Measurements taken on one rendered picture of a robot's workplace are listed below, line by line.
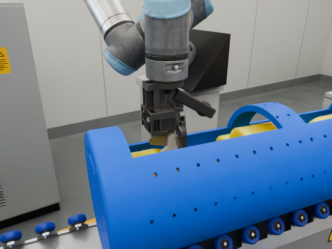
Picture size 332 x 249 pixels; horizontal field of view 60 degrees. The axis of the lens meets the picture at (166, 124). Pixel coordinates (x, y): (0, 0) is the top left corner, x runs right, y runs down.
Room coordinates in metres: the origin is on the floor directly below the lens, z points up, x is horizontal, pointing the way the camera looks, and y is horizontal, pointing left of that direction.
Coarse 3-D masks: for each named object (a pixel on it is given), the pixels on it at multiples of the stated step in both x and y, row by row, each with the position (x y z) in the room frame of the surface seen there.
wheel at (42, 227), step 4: (40, 224) 0.53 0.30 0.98; (44, 224) 0.53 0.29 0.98; (48, 224) 0.53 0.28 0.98; (52, 224) 0.54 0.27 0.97; (36, 228) 0.52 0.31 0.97; (40, 228) 0.52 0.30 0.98; (44, 228) 0.52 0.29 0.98; (48, 228) 0.52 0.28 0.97; (52, 228) 0.53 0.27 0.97; (36, 232) 0.52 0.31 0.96; (40, 232) 0.52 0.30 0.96
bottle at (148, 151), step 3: (144, 150) 0.59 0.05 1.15; (147, 150) 0.59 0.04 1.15; (150, 150) 0.59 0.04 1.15; (153, 150) 0.59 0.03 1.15; (156, 150) 0.59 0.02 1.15; (159, 150) 0.59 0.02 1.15; (132, 153) 0.58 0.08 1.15; (135, 153) 0.57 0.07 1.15; (138, 153) 0.57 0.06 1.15; (141, 153) 0.58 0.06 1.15; (144, 153) 0.58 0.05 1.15; (147, 153) 0.58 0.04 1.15; (150, 153) 0.58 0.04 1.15; (153, 153) 0.58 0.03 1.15; (132, 156) 0.56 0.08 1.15; (135, 156) 0.56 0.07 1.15; (138, 156) 0.56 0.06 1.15
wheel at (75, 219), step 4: (72, 216) 0.55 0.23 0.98; (76, 216) 0.55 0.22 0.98; (80, 216) 0.56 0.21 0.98; (84, 216) 0.56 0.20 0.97; (68, 220) 0.55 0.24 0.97; (72, 220) 0.55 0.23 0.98; (76, 220) 0.55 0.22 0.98; (80, 220) 0.55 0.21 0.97; (84, 220) 0.56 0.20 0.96; (72, 224) 0.55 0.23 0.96
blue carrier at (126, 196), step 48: (96, 144) 0.46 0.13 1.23; (144, 144) 0.66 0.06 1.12; (192, 144) 0.72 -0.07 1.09; (240, 144) 0.51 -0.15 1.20; (288, 144) 0.54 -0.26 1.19; (96, 192) 0.45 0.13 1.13; (144, 192) 0.40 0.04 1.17; (192, 192) 0.43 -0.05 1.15; (240, 192) 0.45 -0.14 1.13; (288, 192) 0.50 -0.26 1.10; (144, 240) 0.38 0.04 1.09; (192, 240) 0.42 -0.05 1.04
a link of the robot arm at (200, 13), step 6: (192, 0) 1.21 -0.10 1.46; (198, 0) 1.22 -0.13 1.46; (204, 0) 1.22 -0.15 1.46; (210, 0) 1.23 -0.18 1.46; (192, 6) 1.22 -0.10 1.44; (198, 6) 1.22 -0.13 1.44; (204, 6) 1.23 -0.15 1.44; (210, 6) 1.23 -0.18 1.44; (198, 12) 1.23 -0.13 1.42; (204, 12) 1.24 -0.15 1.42; (210, 12) 1.26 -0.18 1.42; (198, 18) 1.24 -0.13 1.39; (204, 18) 1.27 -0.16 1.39
